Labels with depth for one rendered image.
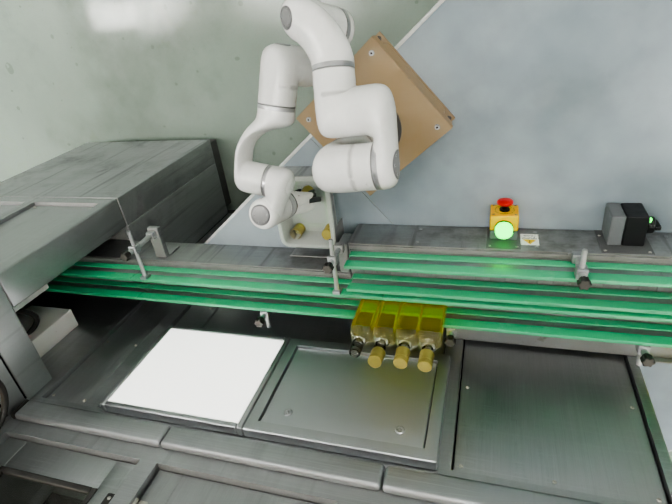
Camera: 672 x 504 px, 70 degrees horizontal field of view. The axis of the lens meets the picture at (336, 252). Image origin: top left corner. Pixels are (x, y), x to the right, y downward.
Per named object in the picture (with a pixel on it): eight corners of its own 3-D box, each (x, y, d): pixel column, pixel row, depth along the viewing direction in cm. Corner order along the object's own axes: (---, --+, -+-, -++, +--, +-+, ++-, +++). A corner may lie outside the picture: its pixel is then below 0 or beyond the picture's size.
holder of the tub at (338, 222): (295, 246, 155) (286, 259, 149) (281, 166, 142) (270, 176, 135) (346, 249, 150) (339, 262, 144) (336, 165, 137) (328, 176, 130)
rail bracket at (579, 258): (567, 259, 118) (573, 290, 107) (571, 232, 114) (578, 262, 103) (585, 259, 117) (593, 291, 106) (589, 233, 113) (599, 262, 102)
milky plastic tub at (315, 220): (291, 233, 153) (281, 247, 145) (279, 166, 141) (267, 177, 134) (344, 235, 147) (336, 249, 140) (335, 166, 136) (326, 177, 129)
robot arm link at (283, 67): (300, 112, 97) (348, 114, 107) (312, -5, 89) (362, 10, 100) (249, 101, 106) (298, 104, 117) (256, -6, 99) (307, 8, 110)
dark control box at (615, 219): (600, 229, 125) (606, 245, 118) (605, 201, 121) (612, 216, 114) (636, 230, 122) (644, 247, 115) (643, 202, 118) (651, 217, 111)
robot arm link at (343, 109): (322, 77, 100) (398, 65, 95) (331, 192, 104) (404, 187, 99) (304, 69, 92) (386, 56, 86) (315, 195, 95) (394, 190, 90)
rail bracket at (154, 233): (169, 250, 167) (128, 287, 149) (155, 207, 159) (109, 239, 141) (181, 251, 166) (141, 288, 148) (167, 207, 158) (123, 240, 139)
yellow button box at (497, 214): (489, 226, 133) (489, 239, 127) (490, 201, 129) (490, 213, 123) (516, 227, 131) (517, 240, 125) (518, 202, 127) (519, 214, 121)
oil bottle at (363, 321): (368, 299, 141) (349, 348, 124) (366, 283, 139) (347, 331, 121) (387, 300, 140) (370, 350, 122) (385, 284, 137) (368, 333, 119)
